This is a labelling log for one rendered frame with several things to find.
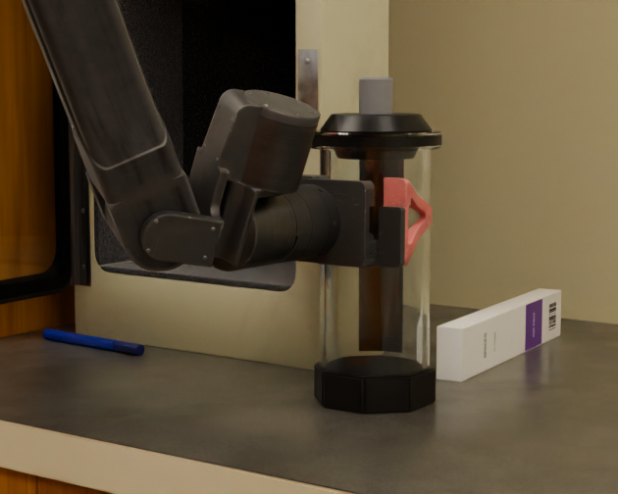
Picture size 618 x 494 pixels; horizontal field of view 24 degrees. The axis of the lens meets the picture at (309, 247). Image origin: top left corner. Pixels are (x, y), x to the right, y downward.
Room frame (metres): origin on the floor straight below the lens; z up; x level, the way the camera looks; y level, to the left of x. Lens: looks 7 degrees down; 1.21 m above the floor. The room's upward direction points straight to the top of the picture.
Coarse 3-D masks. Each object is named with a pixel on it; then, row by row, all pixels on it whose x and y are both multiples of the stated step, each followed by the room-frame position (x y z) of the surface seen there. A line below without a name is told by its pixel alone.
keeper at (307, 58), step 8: (304, 56) 1.30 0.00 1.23; (312, 56) 1.30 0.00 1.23; (304, 64) 1.30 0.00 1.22; (312, 64) 1.30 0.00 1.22; (304, 72) 1.30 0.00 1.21; (312, 72) 1.30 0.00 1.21; (304, 80) 1.30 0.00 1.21; (312, 80) 1.30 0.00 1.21; (304, 88) 1.30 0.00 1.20; (312, 88) 1.30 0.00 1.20; (304, 96) 1.30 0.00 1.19; (312, 96) 1.30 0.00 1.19; (312, 104) 1.30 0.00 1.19
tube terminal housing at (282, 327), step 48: (336, 0) 1.31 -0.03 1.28; (384, 0) 1.38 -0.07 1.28; (336, 48) 1.31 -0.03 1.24; (384, 48) 1.38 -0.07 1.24; (336, 96) 1.31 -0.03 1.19; (96, 288) 1.46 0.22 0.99; (144, 288) 1.42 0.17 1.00; (192, 288) 1.39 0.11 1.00; (240, 288) 1.35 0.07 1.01; (96, 336) 1.46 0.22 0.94; (144, 336) 1.42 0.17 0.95; (192, 336) 1.39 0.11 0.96; (240, 336) 1.35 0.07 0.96; (288, 336) 1.32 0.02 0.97
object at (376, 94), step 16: (368, 80) 1.16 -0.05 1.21; (384, 80) 1.16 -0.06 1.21; (368, 96) 1.16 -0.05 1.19; (384, 96) 1.16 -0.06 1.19; (368, 112) 1.16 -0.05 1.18; (384, 112) 1.16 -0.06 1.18; (336, 128) 1.15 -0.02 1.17; (352, 128) 1.14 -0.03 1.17; (368, 128) 1.13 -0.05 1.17; (384, 128) 1.13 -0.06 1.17; (400, 128) 1.14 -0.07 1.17; (416, 128) 1.14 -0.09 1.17
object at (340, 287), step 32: (320, 160) 1.17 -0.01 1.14; (352, 160) 1.13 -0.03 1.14; (384, 160) 1.13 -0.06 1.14; (416, 160) 1.14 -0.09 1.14; (416, 256) 1.14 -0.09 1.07; (320, 288) 1.17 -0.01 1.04; (352, 288) 1.13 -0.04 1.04; (384, 288) 1.13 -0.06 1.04; (416, 288) 1.14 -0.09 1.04; (320, 320) 1.17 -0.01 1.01; (352, 320) 1.13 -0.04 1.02; (384, 320) 1.13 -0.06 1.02; (416, 320) 1.14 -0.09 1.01; (320, 352) 1.17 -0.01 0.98; (352, 352) 1.13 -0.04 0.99; (384, 352) 1.13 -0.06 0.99; (416, 352) 1.14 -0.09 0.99
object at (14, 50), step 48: (0, 0) 1.38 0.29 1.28; (0, 48) 1.38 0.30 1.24; (0, 96) 1.38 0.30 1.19; (48, 96) 1.44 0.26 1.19; (0, 144) 1.38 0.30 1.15; (48, 144) 1.44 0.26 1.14; (0, 192) 1.37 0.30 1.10; (48, 192) 1.43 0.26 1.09; (0, 240) 1.37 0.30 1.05; (48, 240) 1.43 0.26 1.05
